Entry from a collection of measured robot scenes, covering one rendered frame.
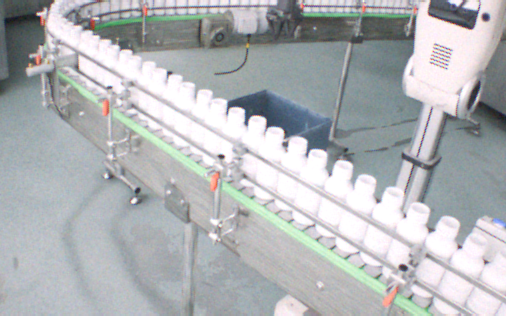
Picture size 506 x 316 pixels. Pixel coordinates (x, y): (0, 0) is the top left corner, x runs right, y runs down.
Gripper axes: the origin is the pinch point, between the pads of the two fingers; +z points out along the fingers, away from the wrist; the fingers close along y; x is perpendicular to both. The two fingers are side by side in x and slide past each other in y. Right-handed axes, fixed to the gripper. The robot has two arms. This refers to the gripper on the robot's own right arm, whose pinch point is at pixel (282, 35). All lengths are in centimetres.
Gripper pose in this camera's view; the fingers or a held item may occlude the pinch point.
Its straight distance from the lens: 155.8
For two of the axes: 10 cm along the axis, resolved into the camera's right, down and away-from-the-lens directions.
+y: -7.0, 3.0, -6.5
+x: 7.0, 4.3, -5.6
